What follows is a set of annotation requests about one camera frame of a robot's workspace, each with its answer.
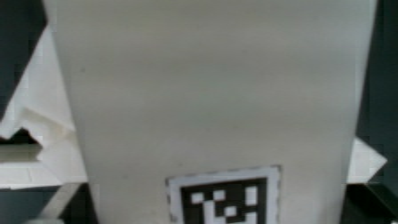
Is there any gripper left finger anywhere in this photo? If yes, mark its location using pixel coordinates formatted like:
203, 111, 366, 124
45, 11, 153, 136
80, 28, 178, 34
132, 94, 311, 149
25, 183, 89, 224

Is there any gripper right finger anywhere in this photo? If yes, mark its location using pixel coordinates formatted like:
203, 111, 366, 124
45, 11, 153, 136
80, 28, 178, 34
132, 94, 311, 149
343, 184, 398, 224

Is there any white cabinet body box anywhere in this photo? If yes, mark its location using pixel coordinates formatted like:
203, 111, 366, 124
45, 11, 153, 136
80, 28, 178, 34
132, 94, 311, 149
0, 28, 87, 189

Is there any white cabinet top block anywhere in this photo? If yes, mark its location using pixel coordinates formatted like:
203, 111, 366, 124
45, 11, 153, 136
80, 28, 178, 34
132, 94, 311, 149
43, 0, 377, 224

